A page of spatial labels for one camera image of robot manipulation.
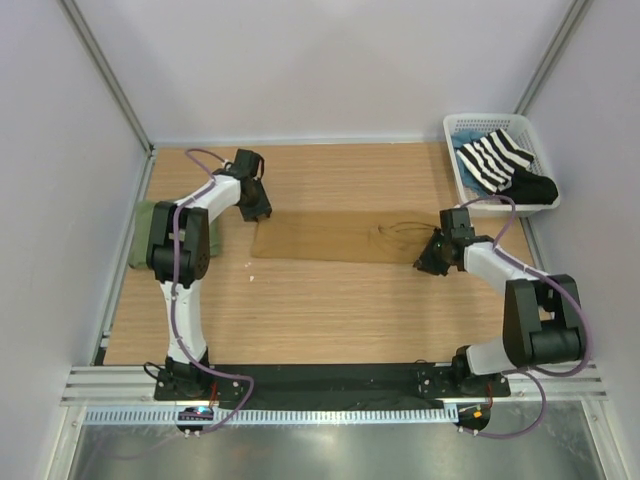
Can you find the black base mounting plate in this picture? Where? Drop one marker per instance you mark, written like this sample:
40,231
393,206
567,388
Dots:
331,387

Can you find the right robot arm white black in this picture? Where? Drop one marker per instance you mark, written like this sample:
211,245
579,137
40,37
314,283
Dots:
544,327

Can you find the black white striped tank top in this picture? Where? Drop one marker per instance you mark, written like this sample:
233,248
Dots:
501,156

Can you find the tan tank top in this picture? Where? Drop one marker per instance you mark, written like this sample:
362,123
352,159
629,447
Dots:
385,237

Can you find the right aluminium corner post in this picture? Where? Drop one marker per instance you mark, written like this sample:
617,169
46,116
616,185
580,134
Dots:
570,23

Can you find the aluminium corner post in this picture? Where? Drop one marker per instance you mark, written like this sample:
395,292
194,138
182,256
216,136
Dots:
100,62
570,23

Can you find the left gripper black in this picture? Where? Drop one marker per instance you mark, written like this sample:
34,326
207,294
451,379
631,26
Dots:
263,207

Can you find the white slotted cable duct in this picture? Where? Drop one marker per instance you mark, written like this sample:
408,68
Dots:
184,416

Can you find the green tank top blue trim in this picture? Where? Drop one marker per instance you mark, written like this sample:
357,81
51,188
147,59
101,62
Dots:
142,225

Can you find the white plastic laundry basket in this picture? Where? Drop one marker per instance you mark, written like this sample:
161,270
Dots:
520,129

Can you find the left aluminium corner post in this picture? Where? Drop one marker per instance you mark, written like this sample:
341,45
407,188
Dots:
100,62

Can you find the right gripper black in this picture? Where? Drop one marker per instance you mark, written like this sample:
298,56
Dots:
426,263

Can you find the small white paper scrap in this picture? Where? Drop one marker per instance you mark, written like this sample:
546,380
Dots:
249,268

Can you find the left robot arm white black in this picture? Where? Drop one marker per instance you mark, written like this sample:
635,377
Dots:
178,253

